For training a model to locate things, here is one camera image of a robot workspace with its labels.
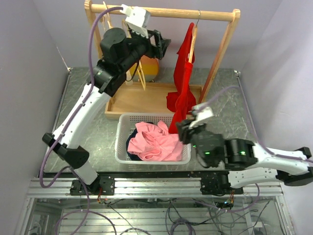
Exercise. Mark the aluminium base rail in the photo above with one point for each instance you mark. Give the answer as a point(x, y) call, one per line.
point(162, 184)

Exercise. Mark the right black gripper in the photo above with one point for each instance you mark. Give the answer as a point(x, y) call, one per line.
point(184, 130)

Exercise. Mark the wooden clothes rack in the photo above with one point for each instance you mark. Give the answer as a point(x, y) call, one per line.
point(132, 99)

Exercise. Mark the cream plastic hanger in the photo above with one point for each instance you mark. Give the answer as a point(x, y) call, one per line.
point(106, 24)

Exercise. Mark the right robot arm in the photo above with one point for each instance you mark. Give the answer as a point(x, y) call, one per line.
point(245, 162)

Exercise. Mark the pink t shirt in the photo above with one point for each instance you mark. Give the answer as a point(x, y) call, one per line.
point(168, 145)

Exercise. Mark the white striped drawer cabinet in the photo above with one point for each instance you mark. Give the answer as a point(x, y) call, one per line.
point(150, 67)

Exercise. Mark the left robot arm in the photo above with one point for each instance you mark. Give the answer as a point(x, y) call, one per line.
point(120, 53)

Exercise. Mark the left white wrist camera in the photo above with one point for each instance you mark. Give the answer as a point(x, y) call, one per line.
point(137, 19)

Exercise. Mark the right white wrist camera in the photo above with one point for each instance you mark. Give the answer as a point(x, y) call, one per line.
point(201, 114)

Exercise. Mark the white plastic basket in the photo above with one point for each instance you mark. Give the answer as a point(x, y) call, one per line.
point(125, 129)

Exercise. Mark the yellow wooden hanger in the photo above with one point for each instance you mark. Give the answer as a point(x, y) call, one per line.
point(138, 69)

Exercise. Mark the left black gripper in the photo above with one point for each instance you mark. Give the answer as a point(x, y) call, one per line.
point(154, 51)

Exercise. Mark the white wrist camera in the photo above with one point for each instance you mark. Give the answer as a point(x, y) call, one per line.
point(201, 114)
point(137, 19)

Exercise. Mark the navy blue t shirt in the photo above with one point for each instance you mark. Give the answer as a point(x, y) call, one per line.
point(140, 145)

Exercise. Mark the wooden hanger with red shirt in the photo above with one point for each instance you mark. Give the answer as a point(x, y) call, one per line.
point(193, 40)

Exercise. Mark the red t shirt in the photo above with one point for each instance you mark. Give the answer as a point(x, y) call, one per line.
point(182, 100)

